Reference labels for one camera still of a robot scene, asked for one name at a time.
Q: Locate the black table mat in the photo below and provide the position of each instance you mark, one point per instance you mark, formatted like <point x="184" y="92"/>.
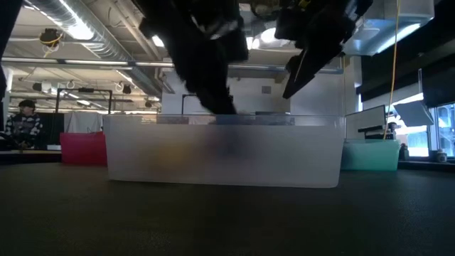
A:
<point x="227" y="220"/>

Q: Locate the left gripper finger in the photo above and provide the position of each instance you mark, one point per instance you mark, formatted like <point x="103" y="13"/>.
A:
<point x="217" y="101"/>

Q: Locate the dark overhead beam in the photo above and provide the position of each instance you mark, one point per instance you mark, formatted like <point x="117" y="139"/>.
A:
<point x="391" y="78"/>

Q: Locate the white hanging cloth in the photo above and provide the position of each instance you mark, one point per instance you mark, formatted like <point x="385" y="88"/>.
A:
<point x="83" y="122"/>

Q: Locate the white angled panel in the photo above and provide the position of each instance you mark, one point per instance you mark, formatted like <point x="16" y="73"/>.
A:
<point x="414" y="113"/>

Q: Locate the pink plastic bin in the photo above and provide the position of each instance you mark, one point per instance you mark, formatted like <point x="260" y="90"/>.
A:
<point x="83" y="149"/>

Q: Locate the person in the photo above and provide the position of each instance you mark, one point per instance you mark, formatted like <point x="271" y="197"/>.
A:
<point x="23" y="124"/>

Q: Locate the dark bottle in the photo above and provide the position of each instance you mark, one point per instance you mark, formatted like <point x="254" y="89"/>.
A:
<point x="404" y="152"/>

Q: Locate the large metal ventilation duct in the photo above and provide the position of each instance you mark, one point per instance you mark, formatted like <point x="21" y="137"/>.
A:
<point x="373" y="35"/>

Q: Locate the grey horizontal pipe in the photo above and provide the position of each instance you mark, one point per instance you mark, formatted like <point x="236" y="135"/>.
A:
<point x="89" y="63"/>

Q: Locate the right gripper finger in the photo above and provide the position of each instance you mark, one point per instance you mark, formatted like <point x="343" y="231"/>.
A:
<point x="293" y="71"/>
<point x="320" y="60"/>

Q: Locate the black monitor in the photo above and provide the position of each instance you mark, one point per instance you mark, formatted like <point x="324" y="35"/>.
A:
<point x="53" y="128"/>

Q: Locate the spiral silver air duct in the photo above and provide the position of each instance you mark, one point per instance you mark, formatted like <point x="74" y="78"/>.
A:
<point x="117" y="49"/>

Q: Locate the black stand frame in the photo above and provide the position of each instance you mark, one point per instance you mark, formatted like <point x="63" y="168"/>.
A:
<point x="182" y="105"/>
<point x="85" y="90"/>

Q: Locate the grey tilted panel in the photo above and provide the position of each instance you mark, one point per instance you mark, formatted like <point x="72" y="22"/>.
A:
<point x="366" y="119"/>

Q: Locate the clear plastic bin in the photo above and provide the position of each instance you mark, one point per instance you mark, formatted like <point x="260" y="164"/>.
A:
<point x="284" y="160"/>

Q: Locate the grey wall vent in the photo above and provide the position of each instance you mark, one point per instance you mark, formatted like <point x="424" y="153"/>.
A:
<point x="266" y="89"/>

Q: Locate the small grey jar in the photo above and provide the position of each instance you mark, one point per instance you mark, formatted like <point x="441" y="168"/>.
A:
<point x="441" y="155"/>

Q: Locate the black ceiling spotlight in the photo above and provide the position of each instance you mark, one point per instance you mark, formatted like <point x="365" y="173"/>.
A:
<point x="127" y="89"/>
<point x="37" y="86"/>

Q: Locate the teal plastic bin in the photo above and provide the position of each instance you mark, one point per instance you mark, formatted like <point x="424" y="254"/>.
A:
<point x="369" y="156"/>

